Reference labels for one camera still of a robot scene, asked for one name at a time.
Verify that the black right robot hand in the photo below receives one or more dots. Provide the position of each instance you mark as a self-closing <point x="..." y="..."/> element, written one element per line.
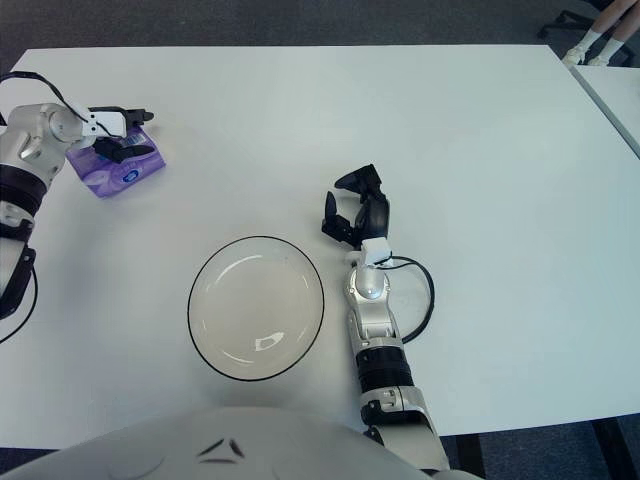
<point x="375" y="215"/>

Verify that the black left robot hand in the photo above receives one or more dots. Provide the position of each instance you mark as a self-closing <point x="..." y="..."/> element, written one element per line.
<point x="122" y="150"/>

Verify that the purple tissue paper pack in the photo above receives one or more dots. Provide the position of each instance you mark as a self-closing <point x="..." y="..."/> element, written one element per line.
<point x="115" y="177"/>

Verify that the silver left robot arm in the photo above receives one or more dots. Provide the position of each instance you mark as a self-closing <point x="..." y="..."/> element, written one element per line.
<point x="35" y="135"/>

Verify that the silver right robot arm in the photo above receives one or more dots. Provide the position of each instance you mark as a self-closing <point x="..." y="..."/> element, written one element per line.
<point x="372" y="310"/>

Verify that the white plate black rim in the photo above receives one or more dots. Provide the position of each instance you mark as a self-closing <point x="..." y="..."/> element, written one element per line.
<point x="255" y="310"/>

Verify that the black table leg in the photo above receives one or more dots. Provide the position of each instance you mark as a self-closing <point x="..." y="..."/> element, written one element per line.
<point x="467" y="460"/>
<point x="617" y="450"/>

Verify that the white side table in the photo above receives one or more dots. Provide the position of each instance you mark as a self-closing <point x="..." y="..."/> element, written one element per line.
<point x="615" y="95"/>

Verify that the black office chair base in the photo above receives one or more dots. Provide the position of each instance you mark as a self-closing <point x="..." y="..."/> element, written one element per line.
<point x="565" y="20"/>

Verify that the person leg white sock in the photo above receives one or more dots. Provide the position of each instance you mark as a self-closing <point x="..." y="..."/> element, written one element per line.
<point x="615" y="50"/>
<point x="592" y="40"/>

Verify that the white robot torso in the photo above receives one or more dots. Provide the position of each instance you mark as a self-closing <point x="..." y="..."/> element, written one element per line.
<point x="200" y="440"/>

